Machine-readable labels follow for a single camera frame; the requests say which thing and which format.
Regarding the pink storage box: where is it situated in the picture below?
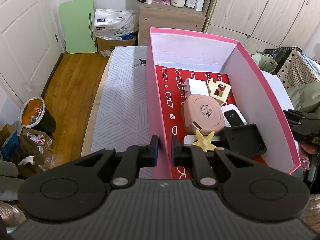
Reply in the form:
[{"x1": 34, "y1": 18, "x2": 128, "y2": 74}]
[{"x1": 145, "y1": 28, "x2": 301, "y2": 179}]

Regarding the red glasses cloth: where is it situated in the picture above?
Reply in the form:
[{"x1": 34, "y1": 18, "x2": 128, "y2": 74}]
[{"x1": 154, "y1": 64, "x2": 268, "y2": 180}]

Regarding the white charger plug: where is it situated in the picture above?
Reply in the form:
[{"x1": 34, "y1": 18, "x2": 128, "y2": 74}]
[{"x1": 177, "y1": 78, "x2": 209, "y2": 98}]

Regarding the pink round tape measure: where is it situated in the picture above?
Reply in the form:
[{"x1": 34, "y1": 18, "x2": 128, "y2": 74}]
[{"x1": 181, "y1": 94, "x2": 225, "y2": 135}]

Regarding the cream hair claw clip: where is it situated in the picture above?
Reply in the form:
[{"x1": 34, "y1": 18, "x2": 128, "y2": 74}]
[{"x1": 207, "y1": 78, "x2": 231, "y2": 106}]

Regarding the green plush toy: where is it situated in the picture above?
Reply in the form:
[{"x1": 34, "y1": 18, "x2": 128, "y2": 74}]
[{"x1": 252, "y1": 53, "x2": 278, "y2": 73}]

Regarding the wooden wardrobe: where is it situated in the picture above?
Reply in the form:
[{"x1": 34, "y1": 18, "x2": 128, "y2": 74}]
[{"x1": 204, "y1": 0, "x2": 319, "y2": 53}]

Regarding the green folding board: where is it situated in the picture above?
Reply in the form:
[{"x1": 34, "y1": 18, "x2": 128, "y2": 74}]
[{"x1": 59, "y1": 0, "x2": 97, "y2": 54}]

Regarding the patterned tote bag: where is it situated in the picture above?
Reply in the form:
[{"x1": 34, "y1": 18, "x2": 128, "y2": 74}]
[{"x1": 275, "y1": 50, "x2": 319, "y2": 89}]

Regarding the black trash bin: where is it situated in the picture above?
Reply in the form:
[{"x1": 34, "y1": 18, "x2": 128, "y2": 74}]
[{"x1": 21, "y1": 96, "x2": 56, "y2": 135}]

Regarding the white door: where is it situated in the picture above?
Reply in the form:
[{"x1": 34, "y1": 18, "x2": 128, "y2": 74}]
[{"x1": 1, "y1": 0, "x2": 63, "y2": 106}]

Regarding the yellow starfish toy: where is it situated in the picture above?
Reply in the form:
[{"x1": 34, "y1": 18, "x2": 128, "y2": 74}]
[{"x1": 192, "y1": 129, "x2": 217, "y2": 152}]

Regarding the cardboard box on floor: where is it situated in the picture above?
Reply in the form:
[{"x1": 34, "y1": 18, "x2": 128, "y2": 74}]
[{"x1": 97, "y1": 37, "x2": 137, "y2": 57}]

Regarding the white tissue pack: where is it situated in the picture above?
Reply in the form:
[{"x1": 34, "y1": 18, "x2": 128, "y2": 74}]
[{"x1": 94, "y1": 9, "x2": 139, "y2": 37}]

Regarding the white pocket wifi device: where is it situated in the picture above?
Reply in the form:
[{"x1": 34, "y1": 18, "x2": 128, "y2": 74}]
[{"x1": 221, "y1": 104, "x2": 248, "y2": 127}]

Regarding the black square case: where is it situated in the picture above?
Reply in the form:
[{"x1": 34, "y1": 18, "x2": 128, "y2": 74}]
[{"x1": 220, "y1": 124, "x2": 267, "y2": 158}]

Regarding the wooden shelf cabinet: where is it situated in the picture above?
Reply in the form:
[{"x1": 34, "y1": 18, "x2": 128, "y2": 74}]
[{"x1": 137, "y1": 0, "x2": 212, "y2": 46}]

